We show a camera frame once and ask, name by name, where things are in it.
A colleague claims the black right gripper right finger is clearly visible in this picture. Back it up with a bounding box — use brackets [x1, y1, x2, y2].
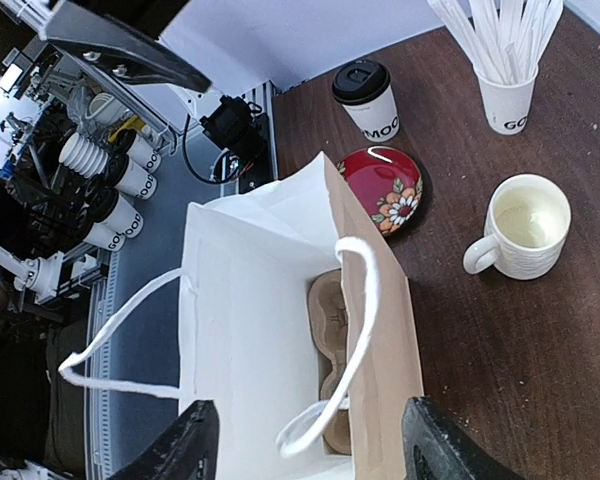
[402, 397, 520, 480]

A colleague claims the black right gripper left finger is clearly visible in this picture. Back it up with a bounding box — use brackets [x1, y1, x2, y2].
[111, 400, 220, 480]

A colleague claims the brown paper bag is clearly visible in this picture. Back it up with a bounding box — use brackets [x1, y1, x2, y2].
[58, 150, 426, 480]

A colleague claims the cardboard cup carrier tray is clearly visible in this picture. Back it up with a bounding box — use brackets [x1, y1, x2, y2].
[308, 270, 352, 455]

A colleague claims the white paper coffee cup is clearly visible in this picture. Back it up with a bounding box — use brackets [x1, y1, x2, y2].
[343, 85, 400, 143]

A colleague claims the black plastic cup lid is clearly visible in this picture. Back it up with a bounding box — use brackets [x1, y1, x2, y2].
[331, 59, 391, 106]

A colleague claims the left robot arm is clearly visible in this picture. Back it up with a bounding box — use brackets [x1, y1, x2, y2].
[0, 1, 212, 93]

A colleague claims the white ceramic mug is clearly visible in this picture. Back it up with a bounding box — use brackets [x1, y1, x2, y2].
[463, 173, 571, 281]

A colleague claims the red floral plate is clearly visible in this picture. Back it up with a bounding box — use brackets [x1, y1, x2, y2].
[337, 146, 424, 237]

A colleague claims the stack of spare cups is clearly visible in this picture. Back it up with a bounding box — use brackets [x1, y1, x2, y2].
[59, 129, 162, 252]

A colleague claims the cup of white straws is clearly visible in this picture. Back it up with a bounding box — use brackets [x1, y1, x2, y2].
[429, 0, 564, 136]

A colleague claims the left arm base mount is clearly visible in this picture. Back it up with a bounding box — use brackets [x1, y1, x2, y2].
[199, 95, 266, 172]

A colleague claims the aluminium front rail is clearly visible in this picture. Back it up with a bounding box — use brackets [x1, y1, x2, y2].
[82, 82, 281, 480]

